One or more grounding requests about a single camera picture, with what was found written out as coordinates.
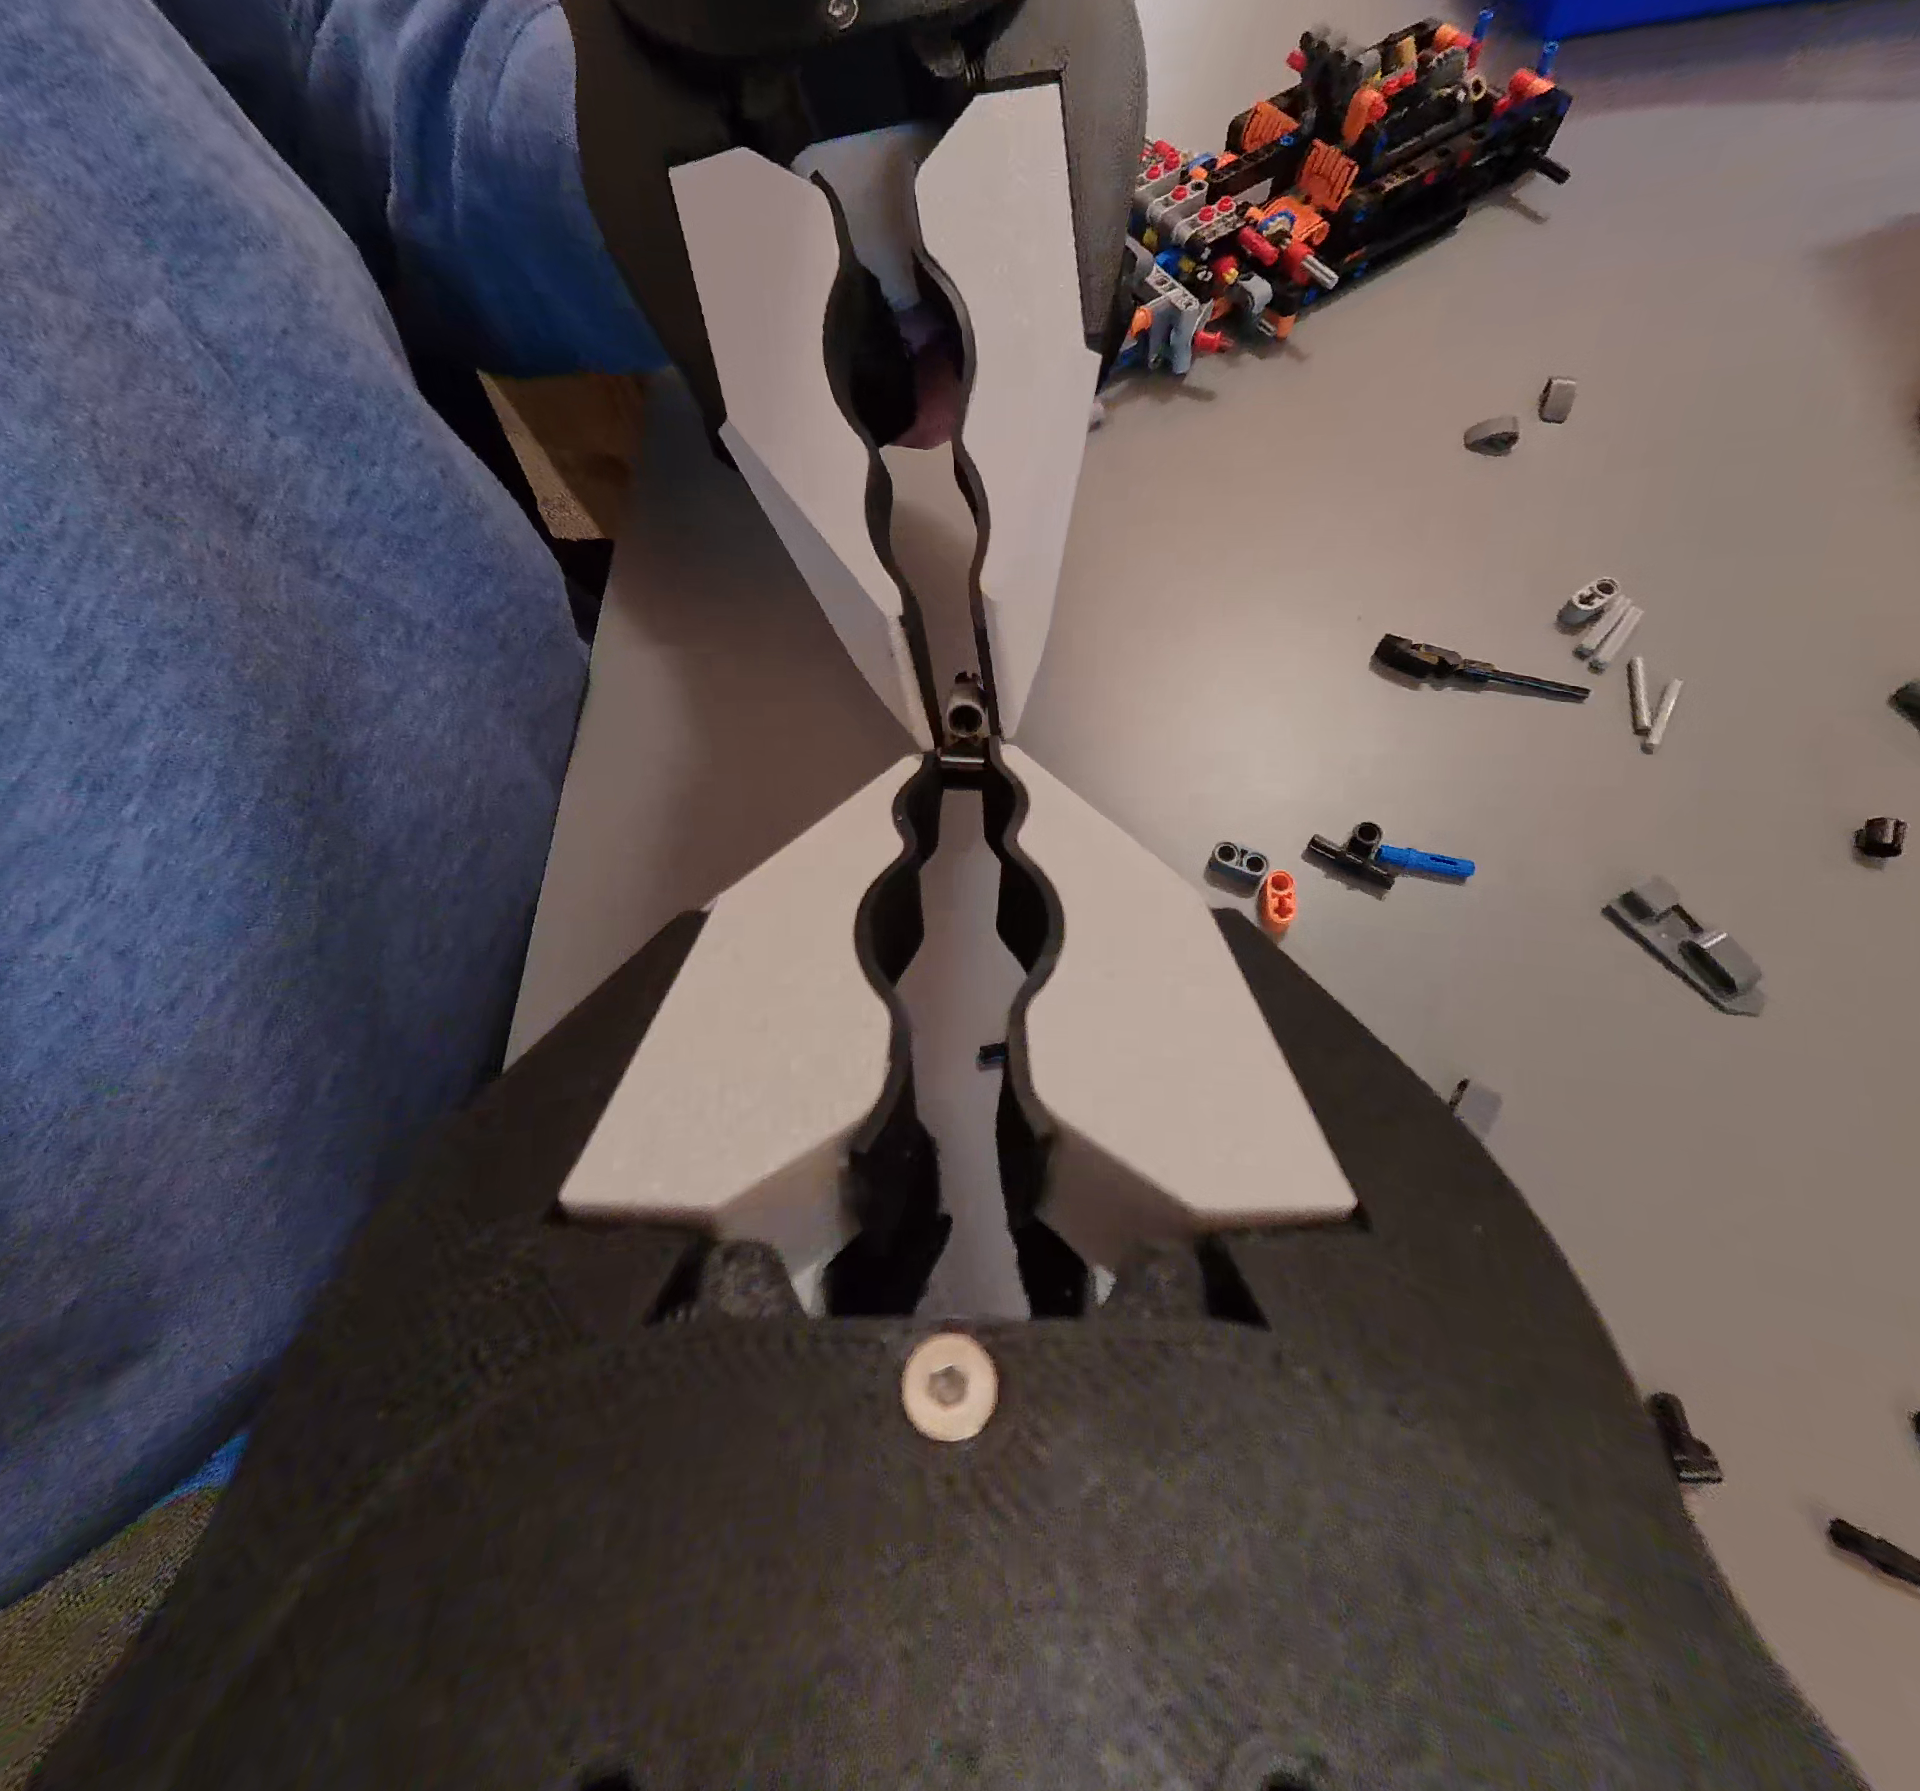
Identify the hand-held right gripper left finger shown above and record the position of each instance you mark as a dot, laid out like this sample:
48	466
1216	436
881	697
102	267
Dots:
751	1071

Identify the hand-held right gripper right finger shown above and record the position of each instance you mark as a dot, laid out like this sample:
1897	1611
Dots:
1170	1071

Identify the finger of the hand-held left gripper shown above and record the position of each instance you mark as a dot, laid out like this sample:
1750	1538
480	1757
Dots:
765	321
1027	321

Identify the partly built lego model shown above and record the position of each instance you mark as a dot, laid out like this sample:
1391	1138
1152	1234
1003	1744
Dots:
1350	172

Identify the black and grey lego connector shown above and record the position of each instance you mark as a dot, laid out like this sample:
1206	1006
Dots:
966	710

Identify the light grey lego connector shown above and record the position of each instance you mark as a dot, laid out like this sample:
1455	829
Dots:
1586	603

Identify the orange lego piece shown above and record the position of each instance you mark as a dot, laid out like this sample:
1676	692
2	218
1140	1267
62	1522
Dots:
1276	902

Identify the dark grey two-hole lego piece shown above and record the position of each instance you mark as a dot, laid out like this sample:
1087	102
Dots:
1238	864

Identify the black lego piece, blue pin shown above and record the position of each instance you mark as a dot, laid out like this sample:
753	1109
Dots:
1358	849

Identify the small grey curved lego piece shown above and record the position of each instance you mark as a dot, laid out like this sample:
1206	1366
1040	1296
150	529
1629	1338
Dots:
1558	398
1491	436

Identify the black lego axle piece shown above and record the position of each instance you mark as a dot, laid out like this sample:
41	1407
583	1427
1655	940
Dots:
1417	656

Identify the dark grey lego panel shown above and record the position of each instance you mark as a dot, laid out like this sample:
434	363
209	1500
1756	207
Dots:
1688	952

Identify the light grey lego axle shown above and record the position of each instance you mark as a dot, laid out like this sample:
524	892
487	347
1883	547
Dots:
1617	640
1662	714
1597	629
1638	695

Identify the scattered black lego pins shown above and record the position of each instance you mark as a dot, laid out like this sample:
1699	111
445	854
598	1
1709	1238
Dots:
1683	1446

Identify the small black lego piece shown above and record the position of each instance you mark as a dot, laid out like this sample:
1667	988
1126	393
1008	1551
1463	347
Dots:
1879	835

